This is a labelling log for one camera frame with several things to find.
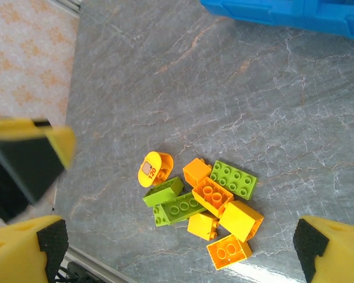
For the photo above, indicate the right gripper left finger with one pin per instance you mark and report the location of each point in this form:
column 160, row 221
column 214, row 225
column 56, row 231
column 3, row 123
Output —
column 14, row 253

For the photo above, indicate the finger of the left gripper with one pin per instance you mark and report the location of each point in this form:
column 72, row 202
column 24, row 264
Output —
column 26, row 159

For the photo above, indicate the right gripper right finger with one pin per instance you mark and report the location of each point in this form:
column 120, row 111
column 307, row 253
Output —
column 342, row 256

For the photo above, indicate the yellow brick printed 120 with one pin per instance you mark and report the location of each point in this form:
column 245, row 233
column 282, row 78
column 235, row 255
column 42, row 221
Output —
column 149, row 174

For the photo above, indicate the yellow brick with dark dot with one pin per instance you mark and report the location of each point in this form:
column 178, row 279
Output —
column 200, row 225

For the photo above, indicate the small yellow square brick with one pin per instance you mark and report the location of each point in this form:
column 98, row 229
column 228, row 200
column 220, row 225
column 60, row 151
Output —
column 194, row 171

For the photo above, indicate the blue plastic bin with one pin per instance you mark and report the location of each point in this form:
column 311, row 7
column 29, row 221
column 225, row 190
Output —
column 253, row 11
column 336, row 20

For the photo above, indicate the aluminium table rail with mounts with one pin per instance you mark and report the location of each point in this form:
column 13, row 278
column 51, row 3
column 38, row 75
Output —
column 97, row 268

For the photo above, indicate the aluminium table side rail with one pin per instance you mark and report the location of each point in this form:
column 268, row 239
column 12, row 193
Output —
column 69, row 6

